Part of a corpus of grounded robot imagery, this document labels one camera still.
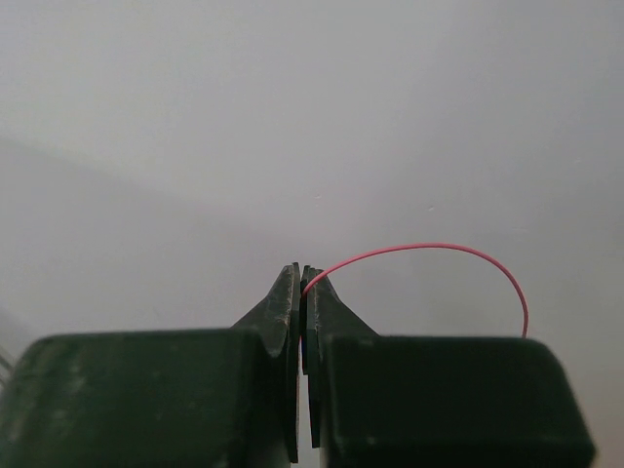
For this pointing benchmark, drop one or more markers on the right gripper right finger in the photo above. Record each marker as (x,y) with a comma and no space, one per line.
(432,401)

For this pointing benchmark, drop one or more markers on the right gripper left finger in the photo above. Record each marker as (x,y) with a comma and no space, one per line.
(183,398)

